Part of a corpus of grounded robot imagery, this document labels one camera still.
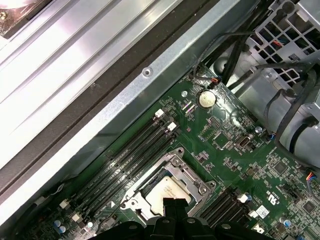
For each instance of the green motherboard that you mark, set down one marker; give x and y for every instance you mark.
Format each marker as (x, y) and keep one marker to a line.
(225, 120)

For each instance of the silver board connector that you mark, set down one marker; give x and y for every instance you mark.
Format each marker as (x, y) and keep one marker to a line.
(243, 143)

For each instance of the silver coin battery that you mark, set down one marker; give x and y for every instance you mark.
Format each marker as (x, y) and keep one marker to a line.
(207, 98)

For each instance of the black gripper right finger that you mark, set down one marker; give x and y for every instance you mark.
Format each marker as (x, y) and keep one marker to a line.
(181, 210)

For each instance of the black PC case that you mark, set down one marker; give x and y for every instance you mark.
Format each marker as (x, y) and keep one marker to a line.
(140, 82)

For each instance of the silver CPU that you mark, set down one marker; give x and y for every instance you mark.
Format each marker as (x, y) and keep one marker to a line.
(163, 192)

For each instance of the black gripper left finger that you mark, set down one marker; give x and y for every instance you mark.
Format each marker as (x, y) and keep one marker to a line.
(168, 210)

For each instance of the perforated metal drive cage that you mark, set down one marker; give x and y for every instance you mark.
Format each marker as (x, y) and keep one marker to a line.
(287, 32)

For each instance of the RAM slot white latches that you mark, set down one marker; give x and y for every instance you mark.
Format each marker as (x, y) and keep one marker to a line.
(225, 211)
(160, 137)
(147, 125)
(252, 213)

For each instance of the CPU socket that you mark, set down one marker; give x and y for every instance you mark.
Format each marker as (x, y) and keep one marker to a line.
(180, 153)

